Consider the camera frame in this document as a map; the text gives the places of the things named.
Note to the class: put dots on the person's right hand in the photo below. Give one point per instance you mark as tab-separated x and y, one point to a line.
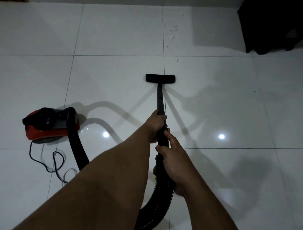
176	165

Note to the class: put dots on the person's left hand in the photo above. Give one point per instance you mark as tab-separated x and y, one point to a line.
153	124

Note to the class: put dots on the person's left fingers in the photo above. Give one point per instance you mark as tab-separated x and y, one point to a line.
160	118

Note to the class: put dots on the person's right thumb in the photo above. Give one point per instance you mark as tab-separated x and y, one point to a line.
171	139

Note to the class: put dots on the black vacuum wand with nozzle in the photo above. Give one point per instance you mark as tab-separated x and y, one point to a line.
160	94

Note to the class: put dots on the person's right forearm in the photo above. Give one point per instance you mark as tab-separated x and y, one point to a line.
206	210

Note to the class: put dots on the person's left forearm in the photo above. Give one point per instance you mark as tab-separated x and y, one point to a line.
99	187

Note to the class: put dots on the scattered white crumbs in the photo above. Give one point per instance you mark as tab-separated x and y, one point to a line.
171	36

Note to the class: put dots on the red canister vacuum cleaner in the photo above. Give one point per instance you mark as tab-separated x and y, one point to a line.
35	131

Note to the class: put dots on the dark wooden furniture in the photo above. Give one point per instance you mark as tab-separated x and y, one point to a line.
267	23

